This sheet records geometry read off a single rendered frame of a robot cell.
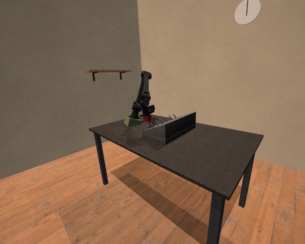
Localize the grey switch console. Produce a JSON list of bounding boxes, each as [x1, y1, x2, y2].
[[142, 112, 196, 145]]

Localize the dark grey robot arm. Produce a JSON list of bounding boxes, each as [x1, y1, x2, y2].
[[129, 71, 155, 119]]

